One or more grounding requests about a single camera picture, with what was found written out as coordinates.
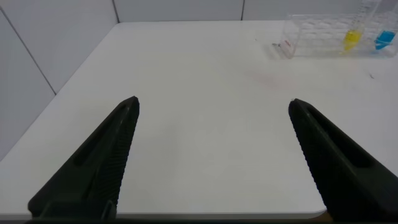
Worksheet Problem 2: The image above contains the test tube with blue pigment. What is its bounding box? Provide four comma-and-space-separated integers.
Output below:
374, 2, 398, 51

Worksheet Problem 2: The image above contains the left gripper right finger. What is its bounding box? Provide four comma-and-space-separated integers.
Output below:
288, 98, 398, 223

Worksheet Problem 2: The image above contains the test tube with yellow pigment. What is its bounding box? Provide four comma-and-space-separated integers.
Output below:
341, 0, 382, 54

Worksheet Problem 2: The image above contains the clear acrylic test tube rack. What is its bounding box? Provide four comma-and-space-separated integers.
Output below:
279, 12, 398, 60

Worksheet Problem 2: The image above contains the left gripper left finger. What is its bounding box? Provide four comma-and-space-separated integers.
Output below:
27, 95, 141, 218

